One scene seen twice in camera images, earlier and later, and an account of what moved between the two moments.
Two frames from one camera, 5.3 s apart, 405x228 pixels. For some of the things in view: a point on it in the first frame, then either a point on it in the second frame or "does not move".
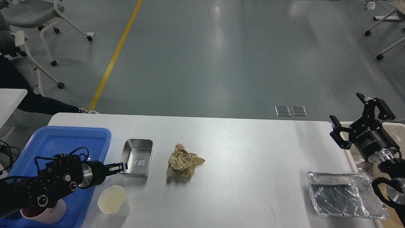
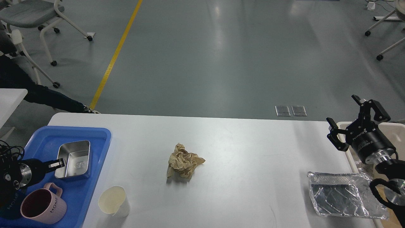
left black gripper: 95,172 to 32,171
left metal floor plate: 282,110 does not move
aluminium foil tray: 334,193 does not move
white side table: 10,98 does not move
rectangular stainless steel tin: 138,153 to 76,155
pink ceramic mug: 48,215 does not move
